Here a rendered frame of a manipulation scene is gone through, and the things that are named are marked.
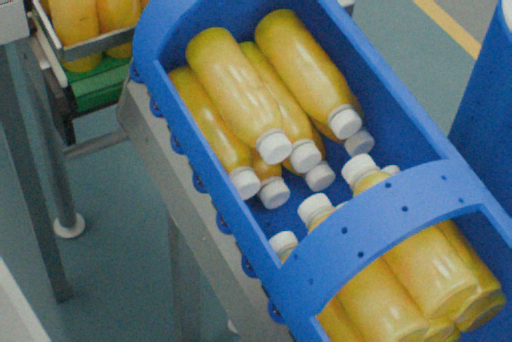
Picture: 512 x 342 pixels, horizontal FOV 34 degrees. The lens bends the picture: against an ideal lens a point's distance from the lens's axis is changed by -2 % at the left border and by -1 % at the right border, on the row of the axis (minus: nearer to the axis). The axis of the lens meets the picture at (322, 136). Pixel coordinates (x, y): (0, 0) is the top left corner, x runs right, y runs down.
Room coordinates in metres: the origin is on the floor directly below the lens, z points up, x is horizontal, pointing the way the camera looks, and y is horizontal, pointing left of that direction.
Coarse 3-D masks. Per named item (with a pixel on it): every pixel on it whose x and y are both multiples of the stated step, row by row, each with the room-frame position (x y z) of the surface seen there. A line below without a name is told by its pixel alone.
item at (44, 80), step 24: (24, 48) 0.96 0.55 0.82; (48, 48) 0.90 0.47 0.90; (24, 72) 1.05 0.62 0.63; (48, 72) 0.86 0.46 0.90; (48, 96) 0.85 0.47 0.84; (48, 120) 1.06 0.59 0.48; (48, 144) 1.05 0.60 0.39; (72, 144) 0.80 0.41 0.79; (96, 144) 1.14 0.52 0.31; (48, 168) 1.05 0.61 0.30; (72, 216) 1.07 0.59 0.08
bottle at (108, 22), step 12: (96, 0) 0.92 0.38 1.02; (108, 0) 0.91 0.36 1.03; (120, 0) 0.91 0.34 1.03; (132, 0) 0.92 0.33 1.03; (108, 12) 0.91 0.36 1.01; (120, 12) 0.91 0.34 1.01; (132, 12) 0.92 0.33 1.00; (108, 24) 0.91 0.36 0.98; (120, 24) 0.91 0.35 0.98; (132, 24) 0.92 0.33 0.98; (120, 48) 0.91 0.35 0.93
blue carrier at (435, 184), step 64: (192, 0) 0.76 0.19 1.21; (256, 0) 0.87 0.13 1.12; (320, 0) 0.81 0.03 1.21; (384, 64) 0.73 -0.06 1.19; (192, 128) 0.62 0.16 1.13; (384, 128) 0.75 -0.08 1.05; (320, 192) 0.68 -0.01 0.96; (384, 192) 0.51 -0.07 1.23; (448, 192) 0.53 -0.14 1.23; (256, 256) 0.48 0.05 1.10; (320, 256) 0.45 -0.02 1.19
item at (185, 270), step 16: (176, 224) 0.78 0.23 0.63; (176, 240) 0.78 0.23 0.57; (176, 256) 0.78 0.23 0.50; (192, 256) 0.79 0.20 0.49; (176, 272) 0.79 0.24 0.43; (192, 272) 0.79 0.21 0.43; (176, 288) 0.79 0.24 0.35; (192, 288) 0.79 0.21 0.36; (176, 304) 0.80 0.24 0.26; (192, 304) 0.79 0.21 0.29; (176, 320) 0.80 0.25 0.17; (192, 320) 0.79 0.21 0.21; (176, 336) 0.81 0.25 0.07; (192, 336) 0.79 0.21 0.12
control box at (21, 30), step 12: (0, 0) 0.82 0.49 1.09; (12, 0) 0.83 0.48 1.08; (0, 12) 0.81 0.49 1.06; (12, 12) 0.82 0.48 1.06; (24, 12) 0.84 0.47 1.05; (0, 24) 0.81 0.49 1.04; (12, 24) 0.82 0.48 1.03; (24, 24) 0.83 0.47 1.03; (0, 36) 0.81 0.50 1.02; (12, 36) 0.82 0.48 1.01; (24, 36) 0.83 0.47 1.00
